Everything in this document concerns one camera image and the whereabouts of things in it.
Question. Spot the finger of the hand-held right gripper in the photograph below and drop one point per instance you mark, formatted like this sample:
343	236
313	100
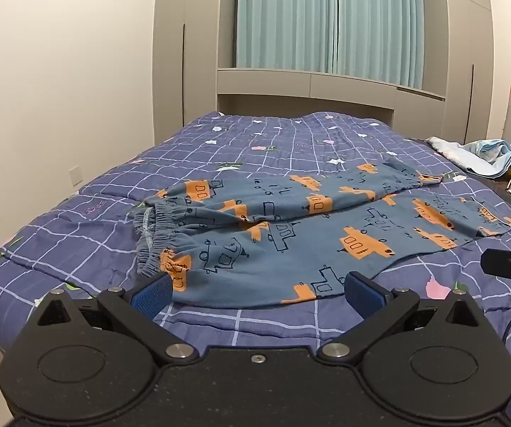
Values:
502	261

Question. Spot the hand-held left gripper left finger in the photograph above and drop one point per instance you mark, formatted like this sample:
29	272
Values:
154	297

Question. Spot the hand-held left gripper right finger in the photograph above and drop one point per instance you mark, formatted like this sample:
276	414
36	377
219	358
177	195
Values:
363	294

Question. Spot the blue pants with orange print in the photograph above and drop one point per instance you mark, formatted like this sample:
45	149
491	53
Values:
259	253

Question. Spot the light blue white blanket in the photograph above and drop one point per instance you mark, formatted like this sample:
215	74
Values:
482	156

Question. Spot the purple checked quilt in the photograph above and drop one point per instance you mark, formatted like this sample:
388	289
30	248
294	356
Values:
282	142

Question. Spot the beige built-in wardrobe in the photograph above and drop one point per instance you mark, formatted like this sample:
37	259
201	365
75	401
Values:
193	53

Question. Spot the light teal curtain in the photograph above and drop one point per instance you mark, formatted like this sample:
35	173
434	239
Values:
379	22
286	18

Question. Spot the white wall socket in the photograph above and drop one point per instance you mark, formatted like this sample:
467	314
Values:
76	175

